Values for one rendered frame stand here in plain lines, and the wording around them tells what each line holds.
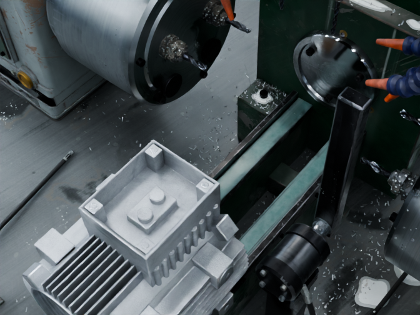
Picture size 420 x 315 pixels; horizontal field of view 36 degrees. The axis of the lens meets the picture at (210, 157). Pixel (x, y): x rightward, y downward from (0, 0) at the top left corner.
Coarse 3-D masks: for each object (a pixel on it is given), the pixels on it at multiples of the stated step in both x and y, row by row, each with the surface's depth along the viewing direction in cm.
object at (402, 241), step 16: (400, 112) 87; (384, 176) 81; (400, 176) 79; (416, 176) 78; (400, 192) 80; (416, 192) 72; (416, 208) 72; (400, 224) 74; (416, 224) 73; (400, 240) 75; (416, 240) 74; (384, 256) 81; (400, 256) 77; (416, 256) 75; (416, 272) 78
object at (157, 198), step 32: (160, 160) 74; (96, 192) 70; (128, 192) 74; (160, 192) 71; (192, 192) 74; (96, 224) 69; (128, 224) 71; (160, 224) 71; (192, 224) 70; (128, 256) 69; (160, 256) 68
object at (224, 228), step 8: (224, 216) 74; (216, 224) 74; (224, 224) 74; (232, 224) 74; (216, 232) 74; (224, 232) 74; (232, 232) 74; (224, 240) 74; (32, 264) 73; (40, 264) 71; (24, 272) 72; (32, 272) 71; (40, 272) 71; (48, 272) 71; (32, 280) 70; (40, 280) 71
